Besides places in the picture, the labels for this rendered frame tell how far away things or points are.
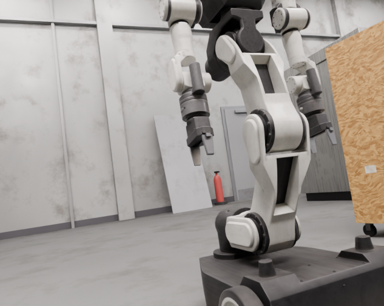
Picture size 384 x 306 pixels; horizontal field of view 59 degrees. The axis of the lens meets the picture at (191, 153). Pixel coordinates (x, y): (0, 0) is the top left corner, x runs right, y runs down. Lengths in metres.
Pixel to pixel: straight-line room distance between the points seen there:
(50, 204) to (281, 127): 6.02
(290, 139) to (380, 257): 0.42
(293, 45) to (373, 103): 1.01
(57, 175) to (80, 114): 1.26
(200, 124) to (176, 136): 6.01
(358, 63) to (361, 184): 0.75
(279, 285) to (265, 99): 0.53
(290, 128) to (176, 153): 5.85
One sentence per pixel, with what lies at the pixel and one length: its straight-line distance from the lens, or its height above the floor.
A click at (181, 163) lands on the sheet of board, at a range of 6.80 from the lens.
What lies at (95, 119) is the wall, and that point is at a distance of 7.02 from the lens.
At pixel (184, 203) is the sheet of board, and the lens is 6.58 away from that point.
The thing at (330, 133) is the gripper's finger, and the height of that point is 0.58.
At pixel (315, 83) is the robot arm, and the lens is 1.33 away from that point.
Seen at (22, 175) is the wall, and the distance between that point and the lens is 6.84.
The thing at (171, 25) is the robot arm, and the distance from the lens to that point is 1.20.
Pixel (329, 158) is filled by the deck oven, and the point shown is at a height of 0.58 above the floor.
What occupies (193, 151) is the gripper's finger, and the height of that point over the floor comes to 0.57.
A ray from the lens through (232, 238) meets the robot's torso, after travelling 1.26.
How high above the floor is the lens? 0.47
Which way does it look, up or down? 6 degrees up
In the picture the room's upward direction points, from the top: 8 degrees counter-clockwise
